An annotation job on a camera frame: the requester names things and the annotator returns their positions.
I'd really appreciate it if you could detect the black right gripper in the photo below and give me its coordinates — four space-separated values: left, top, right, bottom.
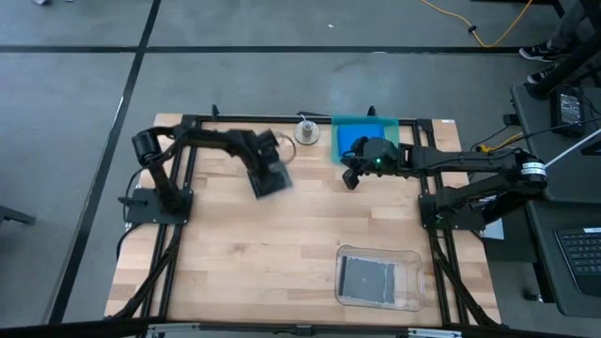
340 135 401 192

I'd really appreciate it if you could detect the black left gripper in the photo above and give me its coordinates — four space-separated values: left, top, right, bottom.
237 127 285 179

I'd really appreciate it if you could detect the jewel case with grey print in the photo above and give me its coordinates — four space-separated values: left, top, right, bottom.
337 255 390 305

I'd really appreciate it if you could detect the teal plastic bin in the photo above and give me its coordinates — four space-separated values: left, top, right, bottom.
331 115 401 165

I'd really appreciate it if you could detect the metal disc spindle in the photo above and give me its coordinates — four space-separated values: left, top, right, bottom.
294 119 322 146

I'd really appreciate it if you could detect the clear plastic bin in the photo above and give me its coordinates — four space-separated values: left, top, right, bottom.
334 243 427 313

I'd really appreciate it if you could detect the white paper sheet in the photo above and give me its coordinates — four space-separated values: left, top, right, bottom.
481 218 506 241

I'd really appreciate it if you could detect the person's shoe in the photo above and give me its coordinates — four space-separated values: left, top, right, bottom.
518 40 561 64
526 67 556 85

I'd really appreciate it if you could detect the grey desk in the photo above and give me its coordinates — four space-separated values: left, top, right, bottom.
525 199 601 320
510 82 601 204

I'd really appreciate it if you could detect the grey metal rod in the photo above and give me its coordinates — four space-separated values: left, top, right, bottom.
544 127 601 169

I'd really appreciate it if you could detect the black power adapter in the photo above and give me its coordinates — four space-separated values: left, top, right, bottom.
549 86 587 138

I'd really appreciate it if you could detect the black keyboard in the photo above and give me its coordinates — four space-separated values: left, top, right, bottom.
554 226 601 298

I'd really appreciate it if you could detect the black rig beam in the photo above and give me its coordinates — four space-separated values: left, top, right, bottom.
0 315 601 338

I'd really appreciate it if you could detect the dark grey furniture foot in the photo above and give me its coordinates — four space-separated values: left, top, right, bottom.
0 205 38 227

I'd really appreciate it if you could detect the yellow plug cable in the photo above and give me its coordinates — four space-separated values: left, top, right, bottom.
476 131 525 156

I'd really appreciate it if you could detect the yellow floor cable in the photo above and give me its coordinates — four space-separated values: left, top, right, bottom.
420 0 535 49

